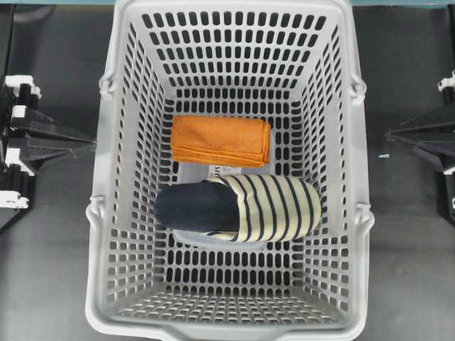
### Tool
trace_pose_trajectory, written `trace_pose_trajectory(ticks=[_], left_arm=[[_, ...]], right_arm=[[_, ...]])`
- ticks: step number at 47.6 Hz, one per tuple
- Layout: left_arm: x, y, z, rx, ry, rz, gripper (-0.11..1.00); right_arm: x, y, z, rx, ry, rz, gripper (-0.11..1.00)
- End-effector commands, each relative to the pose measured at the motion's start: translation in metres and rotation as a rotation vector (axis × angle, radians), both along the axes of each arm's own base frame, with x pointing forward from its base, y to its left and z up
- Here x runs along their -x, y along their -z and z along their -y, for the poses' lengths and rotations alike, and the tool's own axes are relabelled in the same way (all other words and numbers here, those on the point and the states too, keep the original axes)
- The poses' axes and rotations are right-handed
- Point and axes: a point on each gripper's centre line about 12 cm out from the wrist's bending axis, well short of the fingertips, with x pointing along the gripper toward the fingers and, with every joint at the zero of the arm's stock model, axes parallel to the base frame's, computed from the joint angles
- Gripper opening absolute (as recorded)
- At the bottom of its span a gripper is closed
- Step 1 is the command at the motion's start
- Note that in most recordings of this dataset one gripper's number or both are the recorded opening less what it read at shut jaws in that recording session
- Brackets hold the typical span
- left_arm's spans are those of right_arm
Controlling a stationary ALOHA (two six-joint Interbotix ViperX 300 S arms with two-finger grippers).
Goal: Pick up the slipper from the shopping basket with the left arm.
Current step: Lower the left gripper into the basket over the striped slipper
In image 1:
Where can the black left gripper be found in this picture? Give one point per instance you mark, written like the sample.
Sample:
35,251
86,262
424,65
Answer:
22,157

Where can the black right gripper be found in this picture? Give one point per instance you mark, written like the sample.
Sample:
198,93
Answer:
431,136

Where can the grey plastic shopping basket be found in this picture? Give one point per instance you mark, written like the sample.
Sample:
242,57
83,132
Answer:
294,64

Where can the navy cream striped slipper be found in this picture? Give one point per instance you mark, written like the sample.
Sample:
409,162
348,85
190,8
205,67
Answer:
242,208

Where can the folded orange cloth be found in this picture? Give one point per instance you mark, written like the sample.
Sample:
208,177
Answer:
224,141

